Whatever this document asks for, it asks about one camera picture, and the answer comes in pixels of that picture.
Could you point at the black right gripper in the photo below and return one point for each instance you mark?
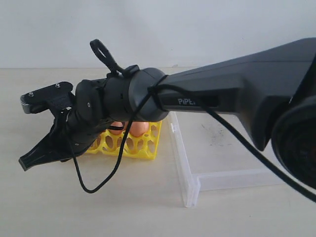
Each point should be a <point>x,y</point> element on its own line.
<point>70,135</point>

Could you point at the clear plastic storage box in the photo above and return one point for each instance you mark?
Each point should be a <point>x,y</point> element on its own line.
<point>209,157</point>

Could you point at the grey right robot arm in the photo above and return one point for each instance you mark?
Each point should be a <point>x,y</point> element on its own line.
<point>261,98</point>

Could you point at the yellow plastic egg tray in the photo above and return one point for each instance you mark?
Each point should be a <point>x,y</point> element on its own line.
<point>143,147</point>

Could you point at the brown egg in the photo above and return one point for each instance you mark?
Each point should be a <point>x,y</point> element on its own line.
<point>139,128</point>
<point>116,128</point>

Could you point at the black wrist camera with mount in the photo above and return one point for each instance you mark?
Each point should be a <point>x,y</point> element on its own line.
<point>55,98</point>

